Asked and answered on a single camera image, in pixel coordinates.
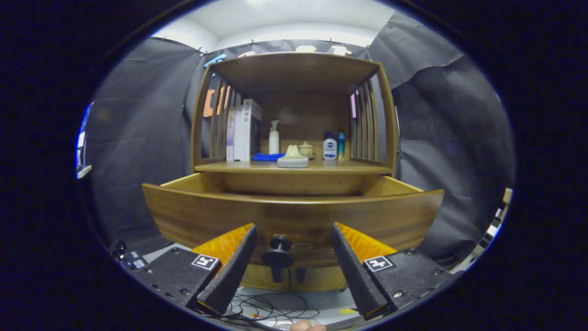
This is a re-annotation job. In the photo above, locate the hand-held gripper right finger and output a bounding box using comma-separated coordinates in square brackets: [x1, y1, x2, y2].
[330, 222, 464, 321]

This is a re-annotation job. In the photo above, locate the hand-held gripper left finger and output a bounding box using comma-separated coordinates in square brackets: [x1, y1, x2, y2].
[131, 223, 259, 319]

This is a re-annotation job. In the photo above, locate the black drawer knob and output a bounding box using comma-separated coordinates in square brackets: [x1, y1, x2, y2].
[261, 234, 295, 269]

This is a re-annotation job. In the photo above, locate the wooden drawer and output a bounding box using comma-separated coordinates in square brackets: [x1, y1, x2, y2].
[141, 172, 445, 269]

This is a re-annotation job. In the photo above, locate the pale green round object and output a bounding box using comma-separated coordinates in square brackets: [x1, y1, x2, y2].
[277, 145, 309, 169]

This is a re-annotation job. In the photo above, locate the wooden cabinet door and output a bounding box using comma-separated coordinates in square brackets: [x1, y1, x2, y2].
[239, 263, 291, 291]
[289, 264, 348, 292]

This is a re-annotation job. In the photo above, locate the wooden cabinet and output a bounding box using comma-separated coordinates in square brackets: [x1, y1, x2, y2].
[191, 51, 399, 292]

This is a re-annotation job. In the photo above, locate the black electronic device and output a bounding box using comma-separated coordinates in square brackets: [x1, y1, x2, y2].
[112, 240, 148, 272]

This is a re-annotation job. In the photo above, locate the white lotion bottle blue cap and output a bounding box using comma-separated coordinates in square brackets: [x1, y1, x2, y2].
[322, 132, 338, 160]

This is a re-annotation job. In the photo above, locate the thin purple white book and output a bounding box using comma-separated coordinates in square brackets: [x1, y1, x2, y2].
[226, 107, 236, 161]

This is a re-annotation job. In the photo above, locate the thick white black book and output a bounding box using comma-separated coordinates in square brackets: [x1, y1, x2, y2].
[233, 99, 262, 162]

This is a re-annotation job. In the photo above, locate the computer monitor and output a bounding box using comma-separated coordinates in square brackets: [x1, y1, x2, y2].
[76, 102, 95, 168]

